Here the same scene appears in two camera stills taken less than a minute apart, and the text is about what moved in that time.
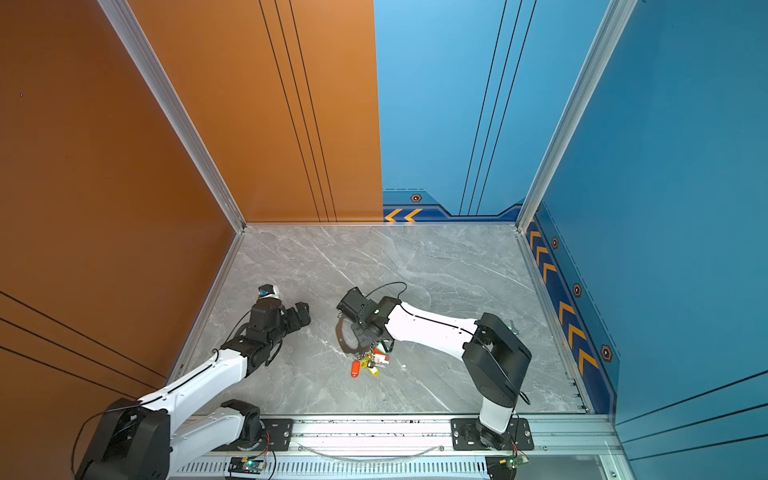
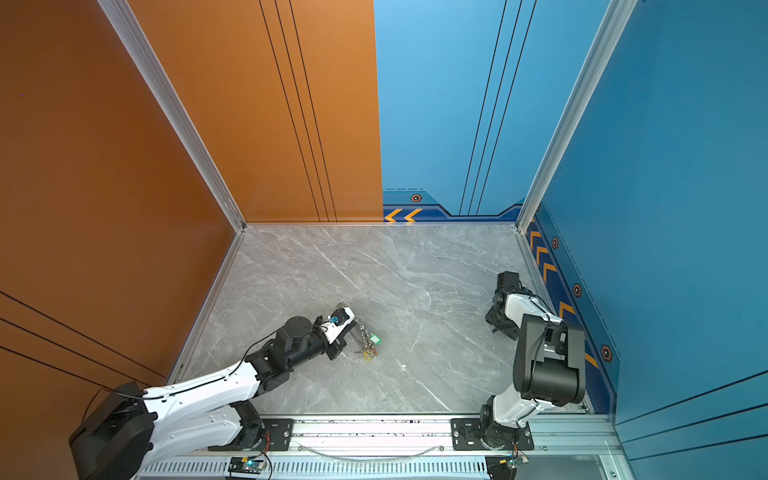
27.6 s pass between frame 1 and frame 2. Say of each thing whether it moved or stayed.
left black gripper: moved
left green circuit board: stayed
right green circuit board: stayed
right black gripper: moved
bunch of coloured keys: moved
